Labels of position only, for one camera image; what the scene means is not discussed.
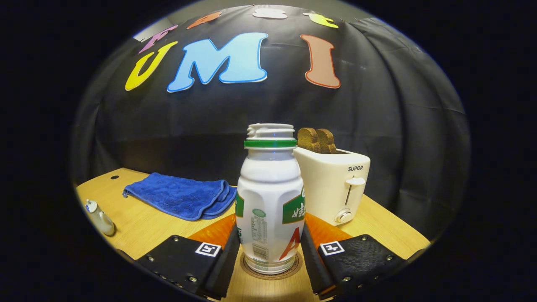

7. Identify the brown bread slice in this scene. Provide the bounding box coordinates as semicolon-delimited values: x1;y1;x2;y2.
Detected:
297;128;322;152
316;128;337;154

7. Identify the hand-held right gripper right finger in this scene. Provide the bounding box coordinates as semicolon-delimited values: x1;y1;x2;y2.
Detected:
300;213;406;301

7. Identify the black backdrop cloth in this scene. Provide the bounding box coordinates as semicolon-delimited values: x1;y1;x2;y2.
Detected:
71;4;471;240

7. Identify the round brown coaster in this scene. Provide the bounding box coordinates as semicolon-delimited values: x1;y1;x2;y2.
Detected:
240;251;303;281

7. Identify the white teacup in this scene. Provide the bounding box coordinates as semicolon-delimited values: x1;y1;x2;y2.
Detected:
91;209;116;237

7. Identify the blue towel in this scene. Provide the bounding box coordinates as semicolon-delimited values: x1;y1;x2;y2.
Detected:
123;172;238;221

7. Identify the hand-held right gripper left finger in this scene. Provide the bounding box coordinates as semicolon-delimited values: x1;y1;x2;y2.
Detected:
136;214;242;301

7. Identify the white green-labelled water bottle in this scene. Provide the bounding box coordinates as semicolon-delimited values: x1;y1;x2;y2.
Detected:
236;123;306;275

